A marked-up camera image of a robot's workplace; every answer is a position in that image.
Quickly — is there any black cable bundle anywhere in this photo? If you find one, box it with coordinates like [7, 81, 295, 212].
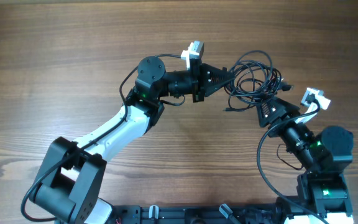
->
[222, 50, 294, 113]

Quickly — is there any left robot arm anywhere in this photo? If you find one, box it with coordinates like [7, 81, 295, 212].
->
[21, 55, 234, 223]

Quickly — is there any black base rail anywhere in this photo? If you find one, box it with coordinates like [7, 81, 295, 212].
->
[107, 203, 286, 224]

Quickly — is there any right camera black cable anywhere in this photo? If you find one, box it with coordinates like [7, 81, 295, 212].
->
[256, 99, 331, 224]

